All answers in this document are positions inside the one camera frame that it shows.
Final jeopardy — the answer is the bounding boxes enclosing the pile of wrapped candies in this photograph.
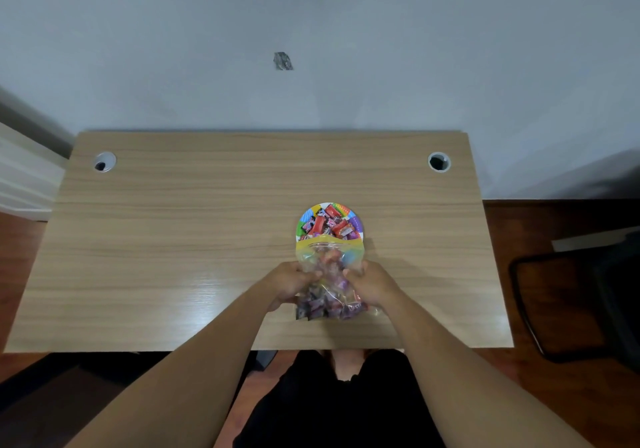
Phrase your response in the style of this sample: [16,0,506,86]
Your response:
[300,205,360,241]

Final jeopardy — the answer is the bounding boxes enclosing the heap of candies in bag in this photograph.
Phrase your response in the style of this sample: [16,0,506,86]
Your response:
[295,258,371,321]

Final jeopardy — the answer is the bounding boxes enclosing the person's left hand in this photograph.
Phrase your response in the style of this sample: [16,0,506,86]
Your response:
[260,261,323,313]

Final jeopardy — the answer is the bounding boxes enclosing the person's right hand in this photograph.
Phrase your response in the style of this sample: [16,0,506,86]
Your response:
[342,261,404,310]

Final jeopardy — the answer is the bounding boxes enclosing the person's left forearm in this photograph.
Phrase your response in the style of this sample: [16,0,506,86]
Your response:
[65,283,275,448]

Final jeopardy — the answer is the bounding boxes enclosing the colourful paper plate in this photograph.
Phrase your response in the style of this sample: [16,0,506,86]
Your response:
[295,202,365,243]

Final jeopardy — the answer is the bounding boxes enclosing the clear plastic candy bag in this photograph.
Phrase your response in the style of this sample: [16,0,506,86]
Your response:
[294,235,382,321]

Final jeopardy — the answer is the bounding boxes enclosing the person's right forearm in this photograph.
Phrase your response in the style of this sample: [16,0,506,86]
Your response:
[380,290,596,448]

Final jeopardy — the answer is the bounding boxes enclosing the person's black shorts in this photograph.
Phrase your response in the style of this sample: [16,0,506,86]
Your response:
[232,349,447,448]

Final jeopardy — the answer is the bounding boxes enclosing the black chair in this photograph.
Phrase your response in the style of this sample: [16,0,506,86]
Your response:
[508,233,640,371]

